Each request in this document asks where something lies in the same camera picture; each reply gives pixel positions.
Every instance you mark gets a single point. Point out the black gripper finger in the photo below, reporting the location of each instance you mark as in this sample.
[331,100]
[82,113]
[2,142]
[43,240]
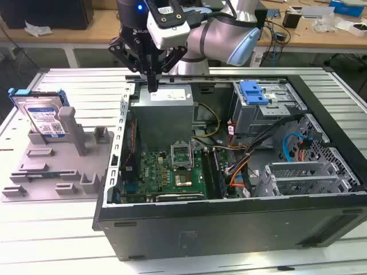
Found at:
[173,57]
[127,58]

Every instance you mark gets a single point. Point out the hard disk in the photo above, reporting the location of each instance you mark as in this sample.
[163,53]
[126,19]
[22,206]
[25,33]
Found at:
[43,114]

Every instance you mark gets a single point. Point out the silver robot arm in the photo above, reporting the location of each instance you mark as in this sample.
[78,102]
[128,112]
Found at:
[218,31]

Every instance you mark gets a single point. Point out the metal disk bay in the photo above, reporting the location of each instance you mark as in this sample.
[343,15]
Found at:
[301,183]

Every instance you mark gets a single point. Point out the wooden desk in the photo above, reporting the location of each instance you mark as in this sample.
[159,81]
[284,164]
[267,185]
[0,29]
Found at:
[100,31]

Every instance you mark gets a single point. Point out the grey power supply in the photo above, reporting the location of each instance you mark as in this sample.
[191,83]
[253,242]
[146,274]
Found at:
[163,120]

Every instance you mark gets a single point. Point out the large black box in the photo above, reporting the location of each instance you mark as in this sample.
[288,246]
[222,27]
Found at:
[66,14]

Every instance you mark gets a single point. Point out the white QR label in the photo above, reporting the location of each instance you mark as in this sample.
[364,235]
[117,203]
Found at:
[257,59]

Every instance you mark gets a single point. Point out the crumpled white plastic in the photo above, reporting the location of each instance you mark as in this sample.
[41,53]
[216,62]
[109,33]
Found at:
[37,28]

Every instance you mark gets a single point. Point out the black upright box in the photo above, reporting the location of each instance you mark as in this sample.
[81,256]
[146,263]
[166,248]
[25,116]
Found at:
[262,17]

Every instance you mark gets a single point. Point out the metal optical drive cage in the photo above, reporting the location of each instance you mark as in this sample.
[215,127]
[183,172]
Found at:
[249,120]

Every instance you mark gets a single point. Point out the green motherboard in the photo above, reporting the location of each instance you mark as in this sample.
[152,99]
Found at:
[155,172]

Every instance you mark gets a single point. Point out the black RAM slots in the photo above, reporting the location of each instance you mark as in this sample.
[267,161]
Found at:
[209,174]

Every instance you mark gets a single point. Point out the CPU socket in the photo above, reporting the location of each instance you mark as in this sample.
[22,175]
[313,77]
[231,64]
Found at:
[183,180]

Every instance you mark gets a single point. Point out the grey parts rack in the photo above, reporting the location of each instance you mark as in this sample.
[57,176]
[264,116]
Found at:
[71,169]

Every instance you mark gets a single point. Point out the small dark box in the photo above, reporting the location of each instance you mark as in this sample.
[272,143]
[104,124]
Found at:
[291,18]

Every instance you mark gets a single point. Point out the black graphics card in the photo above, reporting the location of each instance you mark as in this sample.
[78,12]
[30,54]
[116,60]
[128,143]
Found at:
[180,197]

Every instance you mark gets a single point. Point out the green RAM stick in holder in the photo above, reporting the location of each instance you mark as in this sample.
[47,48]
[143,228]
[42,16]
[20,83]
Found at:
[40,175]

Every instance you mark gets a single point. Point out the clear plastic bag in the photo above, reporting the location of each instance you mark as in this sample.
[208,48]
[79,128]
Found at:
[324,23]

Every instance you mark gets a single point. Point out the black PC case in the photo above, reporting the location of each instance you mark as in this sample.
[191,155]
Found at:
[200,229]

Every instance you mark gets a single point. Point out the blue cardboard box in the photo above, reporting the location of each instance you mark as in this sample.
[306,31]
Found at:
[347,8]

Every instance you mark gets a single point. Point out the white open box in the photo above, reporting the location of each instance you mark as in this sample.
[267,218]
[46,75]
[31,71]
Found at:
[358,30]

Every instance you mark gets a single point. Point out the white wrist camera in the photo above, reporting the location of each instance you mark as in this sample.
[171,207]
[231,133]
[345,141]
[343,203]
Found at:
[172,34]

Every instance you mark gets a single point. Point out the blue plastic drive bracket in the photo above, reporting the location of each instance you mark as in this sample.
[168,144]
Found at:
[253,94]

